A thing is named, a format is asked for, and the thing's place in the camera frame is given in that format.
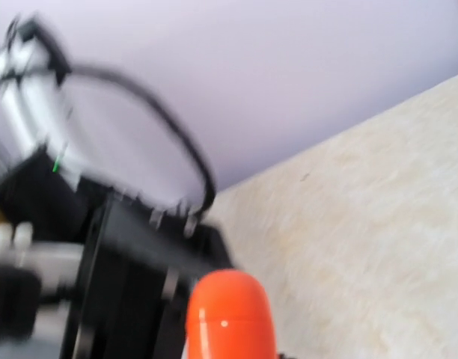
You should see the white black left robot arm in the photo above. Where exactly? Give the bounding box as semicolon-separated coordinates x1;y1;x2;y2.
0;18;232;358

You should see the red round case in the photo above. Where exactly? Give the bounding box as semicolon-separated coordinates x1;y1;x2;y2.
186;269;278;359

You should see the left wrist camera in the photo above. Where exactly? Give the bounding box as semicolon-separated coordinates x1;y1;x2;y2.
0;222;83;340

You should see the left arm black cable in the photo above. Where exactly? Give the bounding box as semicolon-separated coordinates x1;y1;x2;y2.
15;14;217;218

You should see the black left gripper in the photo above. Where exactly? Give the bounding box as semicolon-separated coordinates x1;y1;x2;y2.
60;179;233;358

